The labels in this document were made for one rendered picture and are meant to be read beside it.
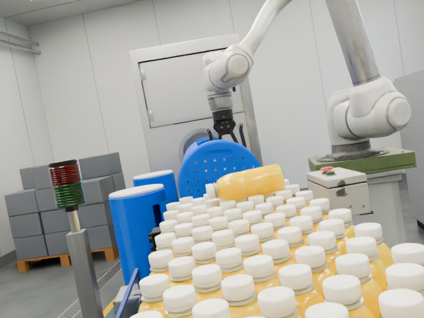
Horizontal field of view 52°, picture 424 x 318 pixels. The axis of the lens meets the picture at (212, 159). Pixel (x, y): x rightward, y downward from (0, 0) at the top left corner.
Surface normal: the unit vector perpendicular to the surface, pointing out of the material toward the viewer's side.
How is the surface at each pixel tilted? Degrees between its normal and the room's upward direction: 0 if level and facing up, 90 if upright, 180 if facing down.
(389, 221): 90
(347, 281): 0
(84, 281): 90
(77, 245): 90
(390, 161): 90
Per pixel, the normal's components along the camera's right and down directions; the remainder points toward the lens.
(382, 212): -0.14, 0.09
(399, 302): -0.17, -0.98
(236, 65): 0.20, 0.13
